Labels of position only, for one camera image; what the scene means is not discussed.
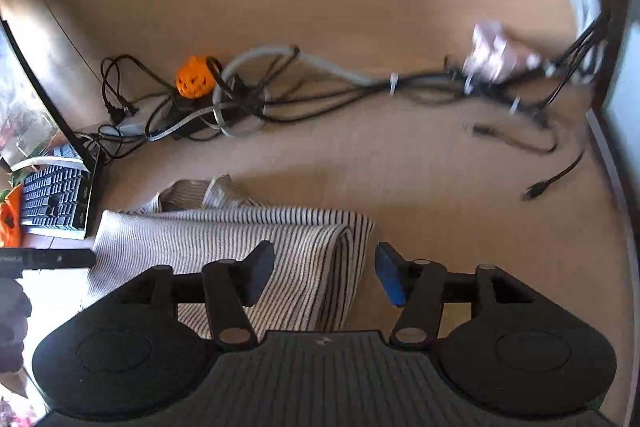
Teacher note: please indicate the orange lattice ball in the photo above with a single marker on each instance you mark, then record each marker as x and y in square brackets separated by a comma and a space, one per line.
[192, 77]

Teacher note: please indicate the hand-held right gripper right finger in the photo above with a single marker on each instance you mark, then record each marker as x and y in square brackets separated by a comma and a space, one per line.
[389, 274]

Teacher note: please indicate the curved computer monitor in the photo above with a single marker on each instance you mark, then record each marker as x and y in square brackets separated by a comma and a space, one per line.
[25, 97]

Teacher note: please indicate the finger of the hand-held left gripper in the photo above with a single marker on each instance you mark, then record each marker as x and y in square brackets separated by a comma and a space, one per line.
[55, 258]

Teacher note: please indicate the black power adapter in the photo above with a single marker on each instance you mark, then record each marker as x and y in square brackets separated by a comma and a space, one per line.
[200, 122]

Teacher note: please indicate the dark cloth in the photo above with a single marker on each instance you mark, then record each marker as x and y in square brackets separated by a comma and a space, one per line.
[12, 327]

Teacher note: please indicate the black keyboard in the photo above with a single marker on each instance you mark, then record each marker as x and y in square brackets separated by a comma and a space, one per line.
[55, 192]

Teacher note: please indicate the orange pumpkin toy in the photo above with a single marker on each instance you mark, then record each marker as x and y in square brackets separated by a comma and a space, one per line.
[10, 219]

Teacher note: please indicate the striped white cloth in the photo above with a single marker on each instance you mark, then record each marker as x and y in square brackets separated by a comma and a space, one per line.
[225, 232]

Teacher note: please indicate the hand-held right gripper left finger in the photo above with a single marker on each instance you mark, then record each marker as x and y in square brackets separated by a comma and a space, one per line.
[259, 274]

